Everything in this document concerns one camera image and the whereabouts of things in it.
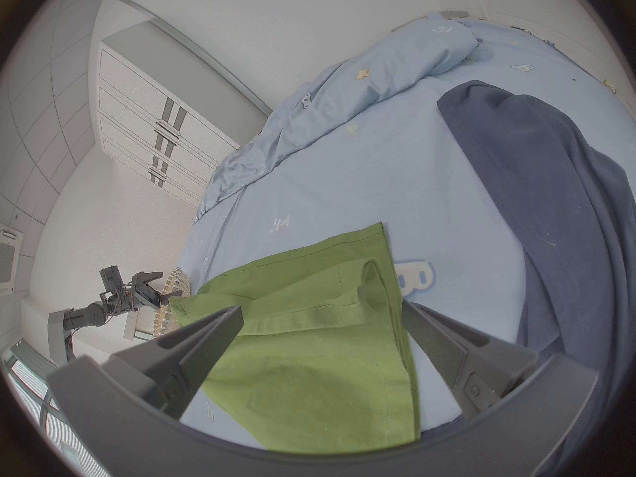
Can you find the ceiling air conditioner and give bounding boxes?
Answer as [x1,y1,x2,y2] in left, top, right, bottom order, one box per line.
[0,224,26,294]

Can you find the bed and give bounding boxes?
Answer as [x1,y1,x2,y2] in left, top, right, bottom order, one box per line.
[176,0,636,466]

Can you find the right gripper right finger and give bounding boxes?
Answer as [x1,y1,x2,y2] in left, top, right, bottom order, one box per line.
[401,300,540,422]

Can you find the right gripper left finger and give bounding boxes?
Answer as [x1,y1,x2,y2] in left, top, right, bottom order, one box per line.
[107,305,244,421]

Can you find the white wardrobe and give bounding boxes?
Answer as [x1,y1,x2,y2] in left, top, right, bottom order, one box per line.
[98,20,271,212]

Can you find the green shorts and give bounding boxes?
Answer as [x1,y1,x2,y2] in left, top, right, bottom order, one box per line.
[169,222,422,455]

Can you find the round woven basket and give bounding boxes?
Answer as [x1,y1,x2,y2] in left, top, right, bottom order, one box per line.
[153,266,192,339]

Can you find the pale blue quilt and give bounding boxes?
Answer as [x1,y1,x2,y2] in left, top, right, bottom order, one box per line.
[195,12,493,222]

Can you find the dark blue garment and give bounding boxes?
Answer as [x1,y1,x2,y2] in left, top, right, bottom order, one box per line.
[420,80,636,446]

